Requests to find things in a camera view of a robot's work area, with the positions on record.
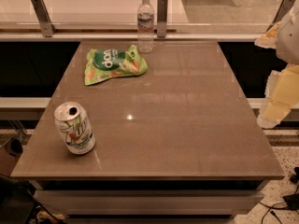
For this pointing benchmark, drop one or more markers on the white green 7up can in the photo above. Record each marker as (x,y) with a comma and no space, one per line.
(74,127)

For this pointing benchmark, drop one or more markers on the left metal railing bracket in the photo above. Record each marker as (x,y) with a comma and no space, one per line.
(46,27)

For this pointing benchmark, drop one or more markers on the white table base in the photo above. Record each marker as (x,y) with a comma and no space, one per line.
(211,202)

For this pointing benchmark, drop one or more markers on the green rice chip bag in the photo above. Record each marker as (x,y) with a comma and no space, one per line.
(104,64)

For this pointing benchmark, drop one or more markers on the clear plastic water bottle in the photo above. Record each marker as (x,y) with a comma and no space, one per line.
(145,27)

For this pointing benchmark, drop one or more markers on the yellow taped gripper finger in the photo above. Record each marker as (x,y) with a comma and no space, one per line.
(269,39)
(281,96)

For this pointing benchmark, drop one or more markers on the right metal railing bracket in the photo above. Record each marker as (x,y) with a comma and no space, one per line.
(283,9)

